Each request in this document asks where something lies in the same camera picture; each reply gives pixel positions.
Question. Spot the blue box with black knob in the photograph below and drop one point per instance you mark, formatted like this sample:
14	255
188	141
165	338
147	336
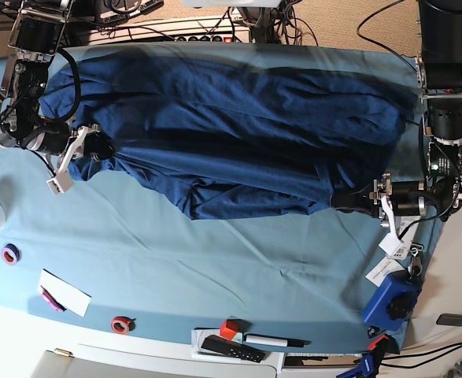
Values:
392	303

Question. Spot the purple tape roll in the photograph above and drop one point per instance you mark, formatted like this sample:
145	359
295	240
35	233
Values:
10	254

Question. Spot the light blue table cloth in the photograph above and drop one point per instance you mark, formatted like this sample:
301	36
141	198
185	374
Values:
138	256

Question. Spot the white paper tag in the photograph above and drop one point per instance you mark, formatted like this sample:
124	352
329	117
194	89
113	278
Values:
385	267

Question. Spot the black phone device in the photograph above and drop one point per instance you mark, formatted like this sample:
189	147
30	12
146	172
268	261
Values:
449	319

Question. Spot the blue orange bottom clamp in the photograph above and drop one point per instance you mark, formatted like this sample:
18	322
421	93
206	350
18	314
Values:
368	365

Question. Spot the black remote control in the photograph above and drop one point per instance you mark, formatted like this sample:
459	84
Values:
232	349

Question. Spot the white power strip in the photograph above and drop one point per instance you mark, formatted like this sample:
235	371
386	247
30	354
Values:
219	29

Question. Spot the white black marker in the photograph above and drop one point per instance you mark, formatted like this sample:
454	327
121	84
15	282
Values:
274	341

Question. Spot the red tape roll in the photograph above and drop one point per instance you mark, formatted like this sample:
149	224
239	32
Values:
122	325

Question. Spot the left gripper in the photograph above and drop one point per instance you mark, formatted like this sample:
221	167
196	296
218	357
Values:
406	200

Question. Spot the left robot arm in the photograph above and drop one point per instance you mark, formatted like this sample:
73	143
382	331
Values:
439	71

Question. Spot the clear blister pack with label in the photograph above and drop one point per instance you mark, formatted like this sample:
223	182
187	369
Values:
401	223

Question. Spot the blue t-shirt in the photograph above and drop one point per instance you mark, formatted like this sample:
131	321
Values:
223	142

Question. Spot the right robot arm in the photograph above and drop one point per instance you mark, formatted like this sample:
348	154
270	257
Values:
35	39

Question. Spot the white notepad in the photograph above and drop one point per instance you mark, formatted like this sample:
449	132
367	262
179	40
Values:
70	297

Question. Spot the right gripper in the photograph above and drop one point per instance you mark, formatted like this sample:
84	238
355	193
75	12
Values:
53	141

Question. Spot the red cube block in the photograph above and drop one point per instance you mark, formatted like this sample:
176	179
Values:
228	330

